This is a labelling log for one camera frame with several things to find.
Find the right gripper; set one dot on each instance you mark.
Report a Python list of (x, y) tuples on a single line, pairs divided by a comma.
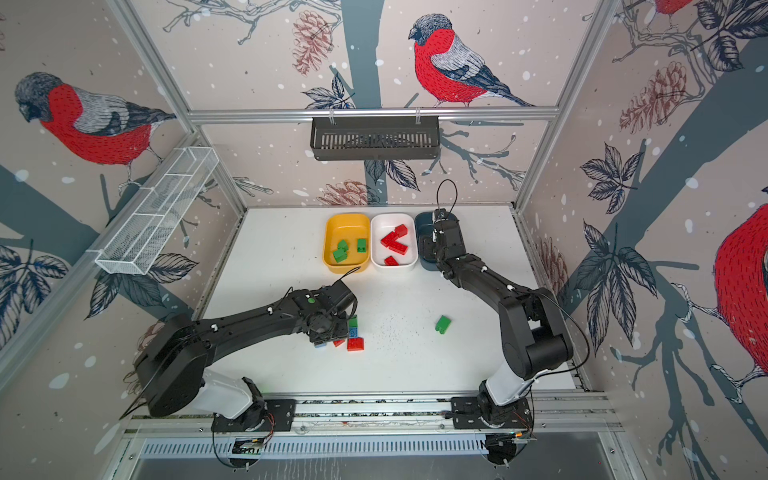
[(435, 236)]

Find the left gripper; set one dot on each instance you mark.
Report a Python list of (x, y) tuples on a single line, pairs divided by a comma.
[(343, 334)]

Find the teal plastic bin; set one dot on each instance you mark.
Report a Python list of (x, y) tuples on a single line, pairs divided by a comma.
[(424, 228)]

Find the red lego bottom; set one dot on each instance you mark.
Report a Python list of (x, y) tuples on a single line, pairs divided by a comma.
[(355, 344)]

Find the red long lego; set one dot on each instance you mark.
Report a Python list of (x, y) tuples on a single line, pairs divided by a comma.
[(389, 239)]

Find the white plastic bin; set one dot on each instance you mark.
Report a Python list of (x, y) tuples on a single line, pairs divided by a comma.
[(381, 225)]

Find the green rounded lego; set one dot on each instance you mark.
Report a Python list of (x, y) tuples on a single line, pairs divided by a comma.
[(339, 256)]

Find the yellow plastic bin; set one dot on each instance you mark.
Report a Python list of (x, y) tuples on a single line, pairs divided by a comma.
[(349, 227)]

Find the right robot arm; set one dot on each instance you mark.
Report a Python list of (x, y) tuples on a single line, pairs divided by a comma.
[(533, 334)]

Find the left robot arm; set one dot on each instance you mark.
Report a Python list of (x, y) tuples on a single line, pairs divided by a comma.
[(174, 370)]

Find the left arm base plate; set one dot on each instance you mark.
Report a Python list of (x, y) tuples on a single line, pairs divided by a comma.
[(279, 414)]

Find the black hanging wire basket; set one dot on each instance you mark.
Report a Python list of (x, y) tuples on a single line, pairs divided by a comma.
[(375, 138)]

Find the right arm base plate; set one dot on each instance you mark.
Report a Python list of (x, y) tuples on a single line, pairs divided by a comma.
[(478, 412)]

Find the white wire mesh basket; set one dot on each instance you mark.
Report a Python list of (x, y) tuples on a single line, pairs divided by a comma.
[(141, 238)]

